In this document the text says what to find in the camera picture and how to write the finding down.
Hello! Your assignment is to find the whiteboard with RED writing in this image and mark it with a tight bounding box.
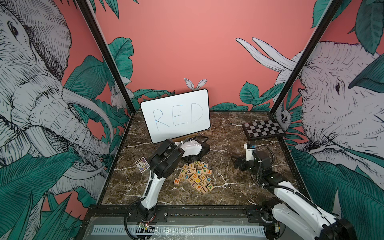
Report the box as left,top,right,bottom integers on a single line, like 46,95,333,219
140,89,211,144

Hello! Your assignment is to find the black frame post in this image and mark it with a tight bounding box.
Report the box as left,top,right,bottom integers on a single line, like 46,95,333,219
269,0,343,116
76,0,136,114

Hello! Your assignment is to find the pile of wooden letter blocks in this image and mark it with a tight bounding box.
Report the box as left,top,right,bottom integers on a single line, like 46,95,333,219
175,161,215,194

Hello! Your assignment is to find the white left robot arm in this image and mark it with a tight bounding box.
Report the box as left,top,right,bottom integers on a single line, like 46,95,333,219
139,138,210,213

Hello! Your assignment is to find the black front mounting rail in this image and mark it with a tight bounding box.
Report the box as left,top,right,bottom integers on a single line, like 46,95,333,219
85,205,264,224

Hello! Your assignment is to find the black right frame post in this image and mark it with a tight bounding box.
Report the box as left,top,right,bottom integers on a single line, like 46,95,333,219
269,0,343,116

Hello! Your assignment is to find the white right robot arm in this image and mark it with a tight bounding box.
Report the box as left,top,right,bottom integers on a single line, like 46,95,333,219
231,149,357,240

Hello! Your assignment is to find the white slotted cable duct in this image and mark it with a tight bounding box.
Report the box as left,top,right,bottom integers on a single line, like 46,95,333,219
91,225,265,238

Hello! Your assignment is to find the black white checkerboard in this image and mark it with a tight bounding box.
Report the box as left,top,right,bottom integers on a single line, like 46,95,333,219
242,120,285,141

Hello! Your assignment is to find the playing card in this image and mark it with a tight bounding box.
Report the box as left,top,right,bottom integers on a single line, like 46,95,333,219
135,157,150,173

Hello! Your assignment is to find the black left frame post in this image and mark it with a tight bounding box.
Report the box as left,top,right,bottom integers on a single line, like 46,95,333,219
76,0,136,114

